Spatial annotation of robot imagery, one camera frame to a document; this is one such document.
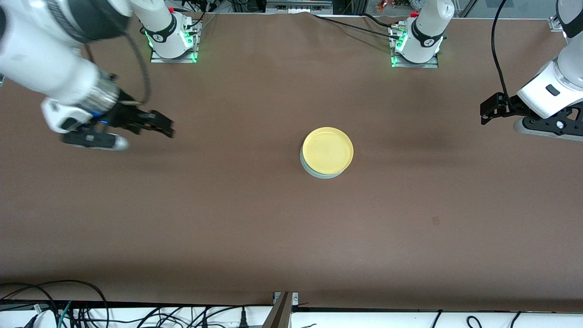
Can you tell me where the pale green round plate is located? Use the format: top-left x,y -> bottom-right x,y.
300,150 -> 351,179

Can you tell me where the yellow round plate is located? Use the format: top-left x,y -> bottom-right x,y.
302,127 -> 354,176

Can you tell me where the brown table cover sheet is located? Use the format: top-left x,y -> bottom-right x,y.
0,9 -> 583,313

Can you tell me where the aluminium extrusion beam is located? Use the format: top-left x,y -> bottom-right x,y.
261,292 -> 293,328

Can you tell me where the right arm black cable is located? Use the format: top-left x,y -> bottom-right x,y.
84,27 -> 152,106

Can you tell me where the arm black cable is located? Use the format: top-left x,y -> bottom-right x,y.
491,0 -> 520,112
84,27 -> 152,106

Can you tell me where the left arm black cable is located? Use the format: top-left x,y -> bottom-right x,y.
491,0 -> 520,112

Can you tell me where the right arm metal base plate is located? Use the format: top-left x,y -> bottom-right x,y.
150,20 -> 199,64

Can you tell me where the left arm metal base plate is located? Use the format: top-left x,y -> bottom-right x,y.
390,25 -> 439,69

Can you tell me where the long black table cable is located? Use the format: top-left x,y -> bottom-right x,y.
313,15 -> 402,39

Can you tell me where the large looping black cable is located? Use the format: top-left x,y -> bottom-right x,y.
0,280 -> 110,328

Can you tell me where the green cable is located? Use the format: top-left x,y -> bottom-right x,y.
56,301 -> 73,328

